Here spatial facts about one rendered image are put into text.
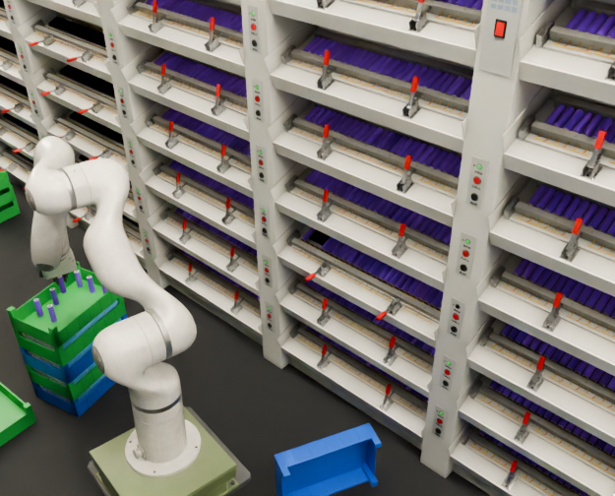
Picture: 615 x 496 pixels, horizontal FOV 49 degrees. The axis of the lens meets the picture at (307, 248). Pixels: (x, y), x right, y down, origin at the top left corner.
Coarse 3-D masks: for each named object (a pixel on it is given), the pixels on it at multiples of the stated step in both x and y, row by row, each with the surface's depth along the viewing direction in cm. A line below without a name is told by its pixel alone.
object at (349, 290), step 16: (304, 224) 221; (288, 240) 216; (288, 256) 215; (304, 256) 214; (304, 272) 211; (336, 272) 207; (336, 288) 204; (352, 288) 201; (368, 288) 200; (368, 304) 196; (384, 304) 195; (400, 304) 194; (400, 320) 190; (416, 320) 189; (416, 336) 190; (432, 336) 185
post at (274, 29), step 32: (256, 0) 173; (288, 32) 182; (256, 64) 184; (288, 96) 192; (256, 128) 196; (256, 160) 203; (288, 160) 203; (256, 192) 210; (256, 224) 217; (288, 224) 215; (288, 320) 237
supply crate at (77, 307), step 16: (80, 272) 236; (48, 288) 227; (80, 288) 234; (96, 288) 234; (32, 304) 223; (48, 304) 227; (64, 304) 227; (80, 304) 227; (96, 304) 221; (16, 320) 214; (32, 320) 221; (48, 320) 221; (64, 320) 221; (80, 320) 216; (32, 336) 214; (48, 336) 209; (64, 336) 211
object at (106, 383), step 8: (32, 384) 233; (104, 384) 236; (112, 384) 240; (40, 392) 233; (96, 392) 234; (104, 392) 238; (48, 400) 233; (56, 400) 230; (88, 400) 231; (96, 400) 235; (64, 408) 231; (72, 408) 228; (80, 408) 228
